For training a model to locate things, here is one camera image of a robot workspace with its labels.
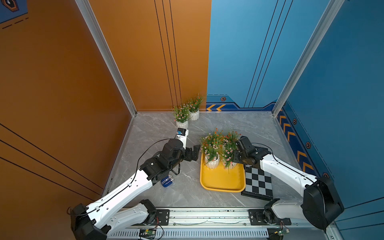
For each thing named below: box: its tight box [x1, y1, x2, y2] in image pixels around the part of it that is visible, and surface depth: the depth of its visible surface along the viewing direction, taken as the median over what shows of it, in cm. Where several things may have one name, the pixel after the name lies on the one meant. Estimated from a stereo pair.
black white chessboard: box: [241, 164, 274, 200], surface depth 81 cm
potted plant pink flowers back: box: [171, 103, 193, 129], surface depth 104 cm
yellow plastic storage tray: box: [200, 152, 246, 193], surface depth 88 cm
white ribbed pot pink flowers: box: [200, 131, 222, 169], surface depth 86 cm
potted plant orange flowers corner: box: [186, 93, 204, 121], surface depth 108 cm
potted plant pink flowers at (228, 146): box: [221, 138, 238, 170], surface depth 81 cm
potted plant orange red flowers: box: [199, 128, 225, 153], surface depth 85 cm
